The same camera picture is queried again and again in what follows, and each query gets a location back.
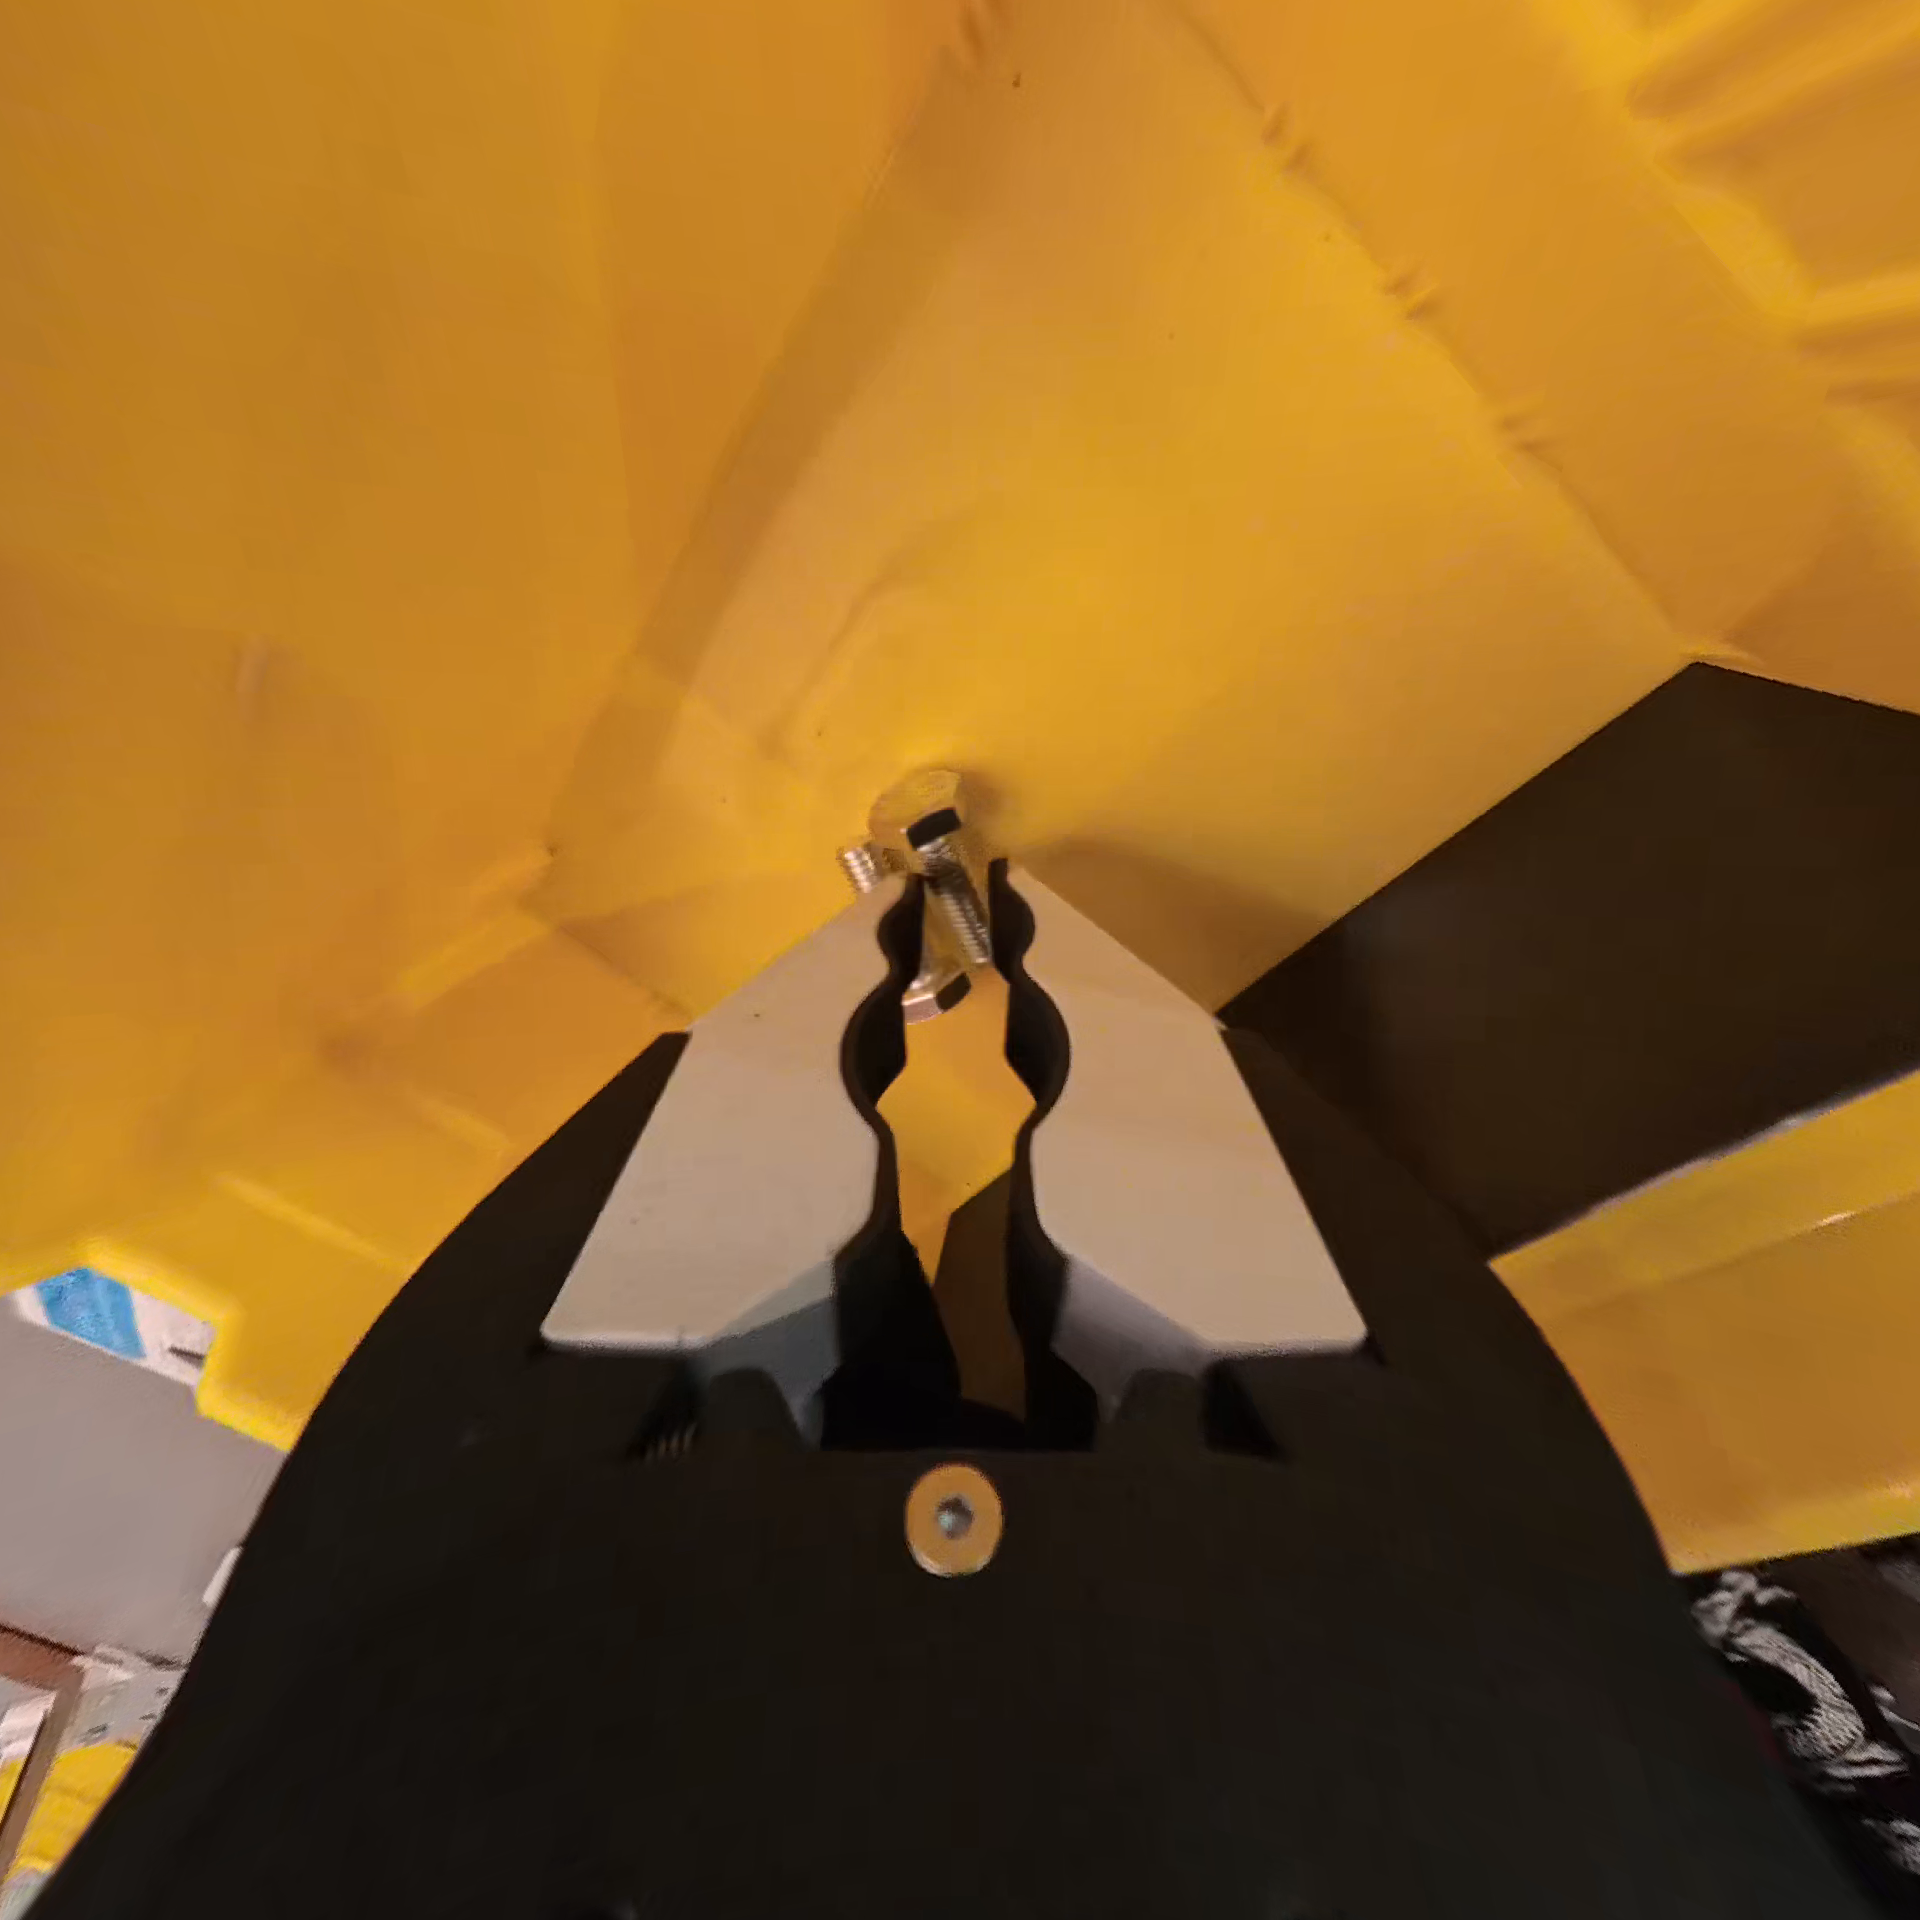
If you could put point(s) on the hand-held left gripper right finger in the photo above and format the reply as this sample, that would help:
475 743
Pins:
1185 1186

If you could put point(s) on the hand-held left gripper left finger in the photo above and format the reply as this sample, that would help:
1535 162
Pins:
736 1186

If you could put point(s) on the silver hex bolt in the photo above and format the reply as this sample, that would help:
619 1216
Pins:
908 804
958 914

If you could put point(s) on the yellow storage bin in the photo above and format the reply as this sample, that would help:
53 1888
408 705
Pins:
1049 452

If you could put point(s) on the black bin divider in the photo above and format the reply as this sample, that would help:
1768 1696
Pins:
1574 930

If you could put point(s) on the white and blue leaflet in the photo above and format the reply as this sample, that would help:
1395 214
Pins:
91 1306

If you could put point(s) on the person's camouflage trousers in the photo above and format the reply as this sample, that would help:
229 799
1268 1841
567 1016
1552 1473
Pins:
1802 1695

